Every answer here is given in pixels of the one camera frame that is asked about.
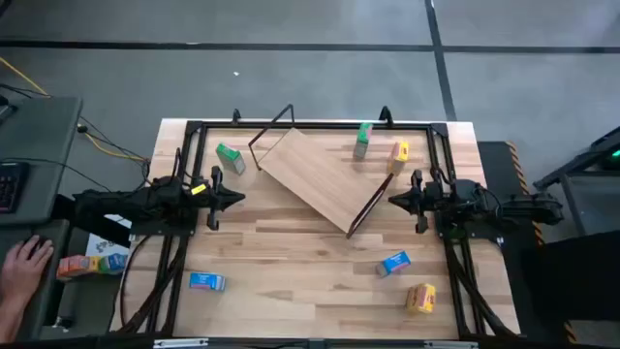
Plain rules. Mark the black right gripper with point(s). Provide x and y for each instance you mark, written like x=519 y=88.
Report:
x=424 y=201

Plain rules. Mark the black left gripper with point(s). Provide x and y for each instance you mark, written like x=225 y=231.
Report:
x=215 y=199

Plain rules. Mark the green cereal box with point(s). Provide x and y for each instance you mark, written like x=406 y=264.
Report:
x=363 y=138
x=230 y=158

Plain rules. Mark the yellow Pops cereal box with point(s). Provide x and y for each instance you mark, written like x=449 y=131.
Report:
x=420 y=298
x=400 y=154

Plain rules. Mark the blue Rice Krispies box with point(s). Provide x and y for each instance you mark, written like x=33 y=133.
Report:
x=394 y=263
x=206 y=281

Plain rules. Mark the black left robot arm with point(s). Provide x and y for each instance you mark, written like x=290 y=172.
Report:
x=121 y=206

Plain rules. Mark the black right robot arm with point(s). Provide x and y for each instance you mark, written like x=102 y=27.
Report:
x=528 y=208

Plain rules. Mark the person's forearm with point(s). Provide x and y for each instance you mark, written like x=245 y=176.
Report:
x=9 y=320

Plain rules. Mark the wooden shelf with black legs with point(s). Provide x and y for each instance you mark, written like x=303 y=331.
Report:
x=315 y=174

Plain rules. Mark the colourful cereal box multipack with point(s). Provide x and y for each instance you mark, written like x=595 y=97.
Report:
x=87 y=265

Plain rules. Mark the yellow tag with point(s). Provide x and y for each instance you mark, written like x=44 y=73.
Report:
x=198 y=189

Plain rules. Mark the black mat with hazard stripe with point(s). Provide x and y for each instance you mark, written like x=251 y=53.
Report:
x=494 y=160

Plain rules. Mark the white paper sheet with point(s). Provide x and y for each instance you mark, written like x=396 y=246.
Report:
x=99 y=244

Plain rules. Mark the grey metal cart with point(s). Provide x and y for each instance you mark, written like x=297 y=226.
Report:
x=562 y=176

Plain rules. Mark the black equipment case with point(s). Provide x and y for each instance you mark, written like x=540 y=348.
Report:
x=571 y=276

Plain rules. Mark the grey desk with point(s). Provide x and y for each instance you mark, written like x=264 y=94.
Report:
x=43 y=140

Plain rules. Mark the black keyboard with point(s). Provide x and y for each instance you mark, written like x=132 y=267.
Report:
x=12 y=186

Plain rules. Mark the person's hand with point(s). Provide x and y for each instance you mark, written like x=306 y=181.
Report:
x=21 y=274

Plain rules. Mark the black aluminium table frame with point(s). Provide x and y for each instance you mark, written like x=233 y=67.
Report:
x=329 y=125

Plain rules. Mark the silver table bracket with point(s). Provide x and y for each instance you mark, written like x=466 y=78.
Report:
x=450 y=344
x=180 y=343

